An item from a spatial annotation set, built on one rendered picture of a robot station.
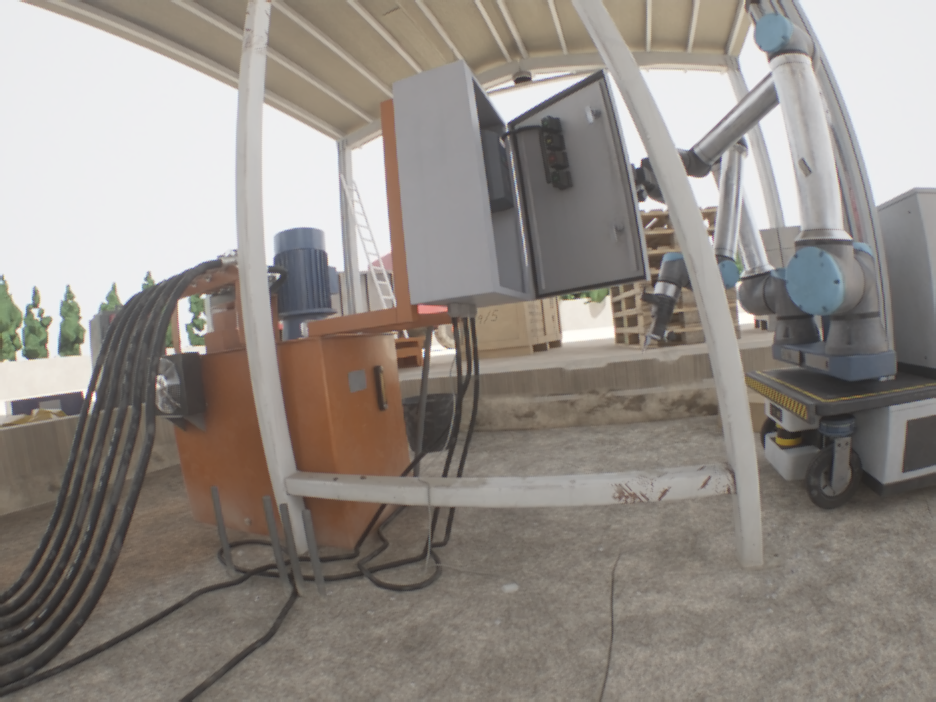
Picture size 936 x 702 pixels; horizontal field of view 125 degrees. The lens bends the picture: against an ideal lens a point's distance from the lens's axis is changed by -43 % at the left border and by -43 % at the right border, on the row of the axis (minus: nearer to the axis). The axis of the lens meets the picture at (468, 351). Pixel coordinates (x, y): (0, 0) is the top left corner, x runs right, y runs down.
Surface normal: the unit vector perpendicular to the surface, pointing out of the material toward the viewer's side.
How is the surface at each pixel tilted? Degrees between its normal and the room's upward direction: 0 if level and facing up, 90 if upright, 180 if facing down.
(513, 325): 90
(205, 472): 90
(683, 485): 90
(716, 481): 90
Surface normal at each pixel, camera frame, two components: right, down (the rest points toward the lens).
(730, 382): -0.33, 0.11
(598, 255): -0.79, 0.11
